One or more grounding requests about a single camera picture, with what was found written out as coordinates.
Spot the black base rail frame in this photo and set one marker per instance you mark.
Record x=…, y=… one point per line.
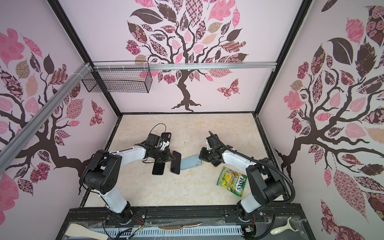
x=257, y=227

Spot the aluminium rail back wall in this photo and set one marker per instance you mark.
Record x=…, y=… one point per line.
x=198, y=66

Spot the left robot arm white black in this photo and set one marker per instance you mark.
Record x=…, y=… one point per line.
x=101, y=175

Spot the light blue phone case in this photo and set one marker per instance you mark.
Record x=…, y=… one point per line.
x=190, y=162

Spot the aluminium rail wall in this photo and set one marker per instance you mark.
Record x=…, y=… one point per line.
x=198, y=66
x=11, y=150

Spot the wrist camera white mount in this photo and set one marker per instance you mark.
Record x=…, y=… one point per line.
x=212, y=139
x=163, y=144

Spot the black phone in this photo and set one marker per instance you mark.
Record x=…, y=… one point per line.
x=175, y=167

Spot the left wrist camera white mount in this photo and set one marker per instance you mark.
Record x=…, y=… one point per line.
x=163, y=144

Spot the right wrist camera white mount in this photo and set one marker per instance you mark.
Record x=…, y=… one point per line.
x=212, y=139

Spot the white perforated cable tray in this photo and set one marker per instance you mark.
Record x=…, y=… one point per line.
x=149, y=232

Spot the black smartphone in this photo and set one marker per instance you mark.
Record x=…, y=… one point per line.
x=158, y=169

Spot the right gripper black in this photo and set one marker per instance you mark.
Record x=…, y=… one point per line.
x=202, y=156

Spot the wooden knife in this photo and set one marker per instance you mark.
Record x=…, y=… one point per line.
x=181, y=226

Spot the black phone case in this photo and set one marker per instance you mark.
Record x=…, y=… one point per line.
x=166, y=136

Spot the green yellow candy bag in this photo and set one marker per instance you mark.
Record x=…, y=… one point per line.
x=232, y=181

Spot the black wire basket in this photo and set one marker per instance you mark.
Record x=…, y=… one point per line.
x=119, y=77

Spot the aluminium rail left wall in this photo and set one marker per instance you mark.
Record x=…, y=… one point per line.
x=11, y=150

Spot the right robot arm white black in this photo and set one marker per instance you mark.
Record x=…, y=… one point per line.
x=266, y=181

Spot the white spatula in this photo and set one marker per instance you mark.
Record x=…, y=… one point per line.
x=78, y=231

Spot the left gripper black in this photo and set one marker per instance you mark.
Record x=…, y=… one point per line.
x=167, y=154

